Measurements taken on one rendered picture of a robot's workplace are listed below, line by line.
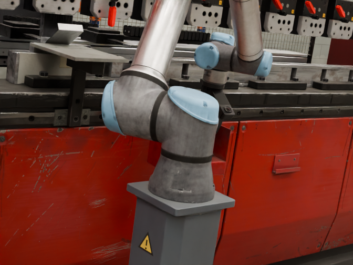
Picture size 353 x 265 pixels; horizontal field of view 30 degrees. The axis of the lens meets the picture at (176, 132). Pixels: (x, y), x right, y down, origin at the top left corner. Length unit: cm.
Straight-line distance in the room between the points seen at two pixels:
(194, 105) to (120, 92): 18
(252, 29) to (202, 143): 46
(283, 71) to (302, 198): 55
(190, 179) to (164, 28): 36
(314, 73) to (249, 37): 116
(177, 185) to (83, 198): 74
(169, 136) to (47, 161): 67
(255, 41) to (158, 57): 39
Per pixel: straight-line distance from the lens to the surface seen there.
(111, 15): 211
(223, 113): 200
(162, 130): 143
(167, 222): 143
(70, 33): 205
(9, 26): 227
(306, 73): 289
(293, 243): 300
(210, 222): 148
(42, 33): 208
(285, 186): 278
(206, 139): 143
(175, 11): 157
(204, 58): 192
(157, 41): 153
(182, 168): 143
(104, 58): 189
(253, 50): 184
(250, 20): 175
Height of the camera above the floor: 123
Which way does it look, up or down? 13 degrees down
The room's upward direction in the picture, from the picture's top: 8 degrees clockwise
